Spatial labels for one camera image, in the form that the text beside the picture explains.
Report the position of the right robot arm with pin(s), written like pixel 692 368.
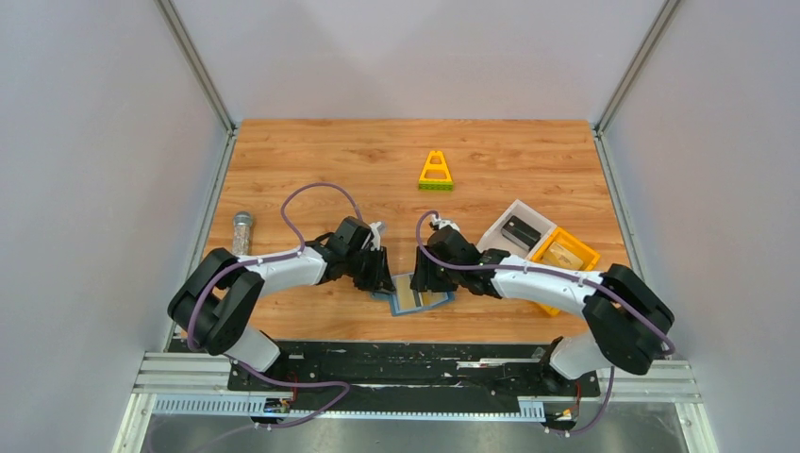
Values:
pixel 627 323

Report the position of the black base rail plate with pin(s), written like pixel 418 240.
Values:
pixel 411 377

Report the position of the yellow green toy block stand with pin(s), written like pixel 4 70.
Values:
pixel 436 175

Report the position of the yellow plastic bin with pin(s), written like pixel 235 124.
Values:
pixel 590 256

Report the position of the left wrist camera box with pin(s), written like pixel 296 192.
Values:
pixel 377 230

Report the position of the white plastic bin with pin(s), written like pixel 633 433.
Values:
pixel 492 237

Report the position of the tan item in yellow bin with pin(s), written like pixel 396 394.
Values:
pixel 558 255

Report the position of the gold credit card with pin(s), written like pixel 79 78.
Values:
pixel 405 300

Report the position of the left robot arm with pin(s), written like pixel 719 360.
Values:
pixel 215 303

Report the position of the black box in bin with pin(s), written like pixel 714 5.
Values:
pixel 520 233

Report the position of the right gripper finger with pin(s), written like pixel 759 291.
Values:
pixel 452 281
pixel 420 278

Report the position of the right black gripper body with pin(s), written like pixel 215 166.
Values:
pixel 430 269

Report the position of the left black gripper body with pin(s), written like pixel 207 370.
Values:
pixel 373 263

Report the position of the blue card holder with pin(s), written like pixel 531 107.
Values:
pixel 432 300

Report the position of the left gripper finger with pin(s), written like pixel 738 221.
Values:
pixel 383 277
pixel 365 279

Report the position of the clear glitter tube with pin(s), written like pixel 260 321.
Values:
pixel 242 233

